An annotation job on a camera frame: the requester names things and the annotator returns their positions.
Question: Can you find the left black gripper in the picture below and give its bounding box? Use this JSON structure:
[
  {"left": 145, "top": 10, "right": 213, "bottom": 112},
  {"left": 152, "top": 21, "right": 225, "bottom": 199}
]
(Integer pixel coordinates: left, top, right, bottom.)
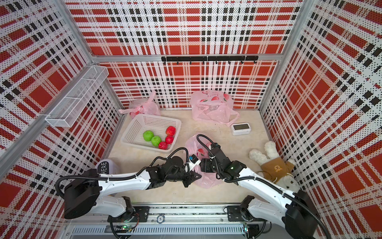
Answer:
[{"left": 166, "top": 164, "right": 203, "bottom": 188}]

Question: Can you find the red apple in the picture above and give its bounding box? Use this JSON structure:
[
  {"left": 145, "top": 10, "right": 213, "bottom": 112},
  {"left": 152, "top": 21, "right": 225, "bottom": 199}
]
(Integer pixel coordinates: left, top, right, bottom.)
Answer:
[
  {"left": 166, "top": 126, "right": 176, "bottom": 136},
  {"left": 165, "top": 135, "right": 174, "bottom": 144},
  {"left": 158, "top": 141, "right": 168, "bottom": 150}
]

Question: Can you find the pink plastic bag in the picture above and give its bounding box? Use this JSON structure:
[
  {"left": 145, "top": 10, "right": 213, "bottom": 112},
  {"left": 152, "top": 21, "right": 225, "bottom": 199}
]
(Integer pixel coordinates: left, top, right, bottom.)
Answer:
[
  {"left": 185, "top": 134, "right": 222, "bottom": 189},
  {"left": 118, "top": 91, "right": 161, "bottom": 119},
  {"left": 190, "top": 90, "right": 240, "bottom": 126}
]

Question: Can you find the green apple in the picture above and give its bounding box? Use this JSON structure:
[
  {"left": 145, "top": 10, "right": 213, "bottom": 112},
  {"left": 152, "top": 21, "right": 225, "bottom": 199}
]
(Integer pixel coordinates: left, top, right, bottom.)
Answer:
[
  {"left": 143, "top": 130, "right": 154, "bottom": 141},
  {"left": 151, "top": 135, "right": 162, "bottom": 147}
]

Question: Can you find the white plastic basket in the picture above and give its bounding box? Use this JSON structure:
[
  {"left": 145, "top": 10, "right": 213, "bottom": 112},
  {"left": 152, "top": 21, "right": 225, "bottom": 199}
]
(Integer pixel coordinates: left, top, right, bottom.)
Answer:
[{"left": 120, "top": 114, "right": 182, "bottom": 152}]

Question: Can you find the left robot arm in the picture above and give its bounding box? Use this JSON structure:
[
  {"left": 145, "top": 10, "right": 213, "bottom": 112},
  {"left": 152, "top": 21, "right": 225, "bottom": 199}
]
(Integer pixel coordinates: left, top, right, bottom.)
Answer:
[{"left": 55, "top": 155, "right": 201, "bottom": 219}]

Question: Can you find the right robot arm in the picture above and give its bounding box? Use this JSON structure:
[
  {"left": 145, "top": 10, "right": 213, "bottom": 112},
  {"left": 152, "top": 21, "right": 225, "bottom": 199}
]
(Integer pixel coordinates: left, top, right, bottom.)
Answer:
[{"left": 201, "top": 143, "right": 331, "bottom": 239}]

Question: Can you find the white digital clock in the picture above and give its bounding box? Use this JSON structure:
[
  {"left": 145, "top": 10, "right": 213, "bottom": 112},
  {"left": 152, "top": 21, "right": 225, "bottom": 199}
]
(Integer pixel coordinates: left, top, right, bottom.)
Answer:
[{"left": 230, "top": 122, "right": 252, "bottom": 136}]

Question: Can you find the white plush teddy bear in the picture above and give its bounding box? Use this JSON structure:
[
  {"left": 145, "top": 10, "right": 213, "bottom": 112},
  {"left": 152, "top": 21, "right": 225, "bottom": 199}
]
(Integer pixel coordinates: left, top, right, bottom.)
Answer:
[{"left": 249, "top": 141, "right": 300, "bottom": 193}]

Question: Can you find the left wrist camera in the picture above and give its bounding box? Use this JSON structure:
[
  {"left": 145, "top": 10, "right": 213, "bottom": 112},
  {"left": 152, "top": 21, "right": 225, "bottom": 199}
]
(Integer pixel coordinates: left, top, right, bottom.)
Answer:
[{"left": 188, "top": 154, "right": 201, "bottom": 171}]

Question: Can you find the black hook rail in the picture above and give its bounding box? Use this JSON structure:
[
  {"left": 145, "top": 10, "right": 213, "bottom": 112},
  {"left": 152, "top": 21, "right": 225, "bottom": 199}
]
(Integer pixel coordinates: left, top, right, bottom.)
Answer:
[{"left": 161, "top": 55, "right": 259, "bottom": 64}]

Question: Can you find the white wire wall shelf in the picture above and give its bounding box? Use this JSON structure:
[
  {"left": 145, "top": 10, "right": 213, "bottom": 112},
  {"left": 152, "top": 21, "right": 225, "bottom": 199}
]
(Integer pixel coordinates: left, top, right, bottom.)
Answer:
[{"left": 45, "top": 65, "right": 108, "bottom": 127}]

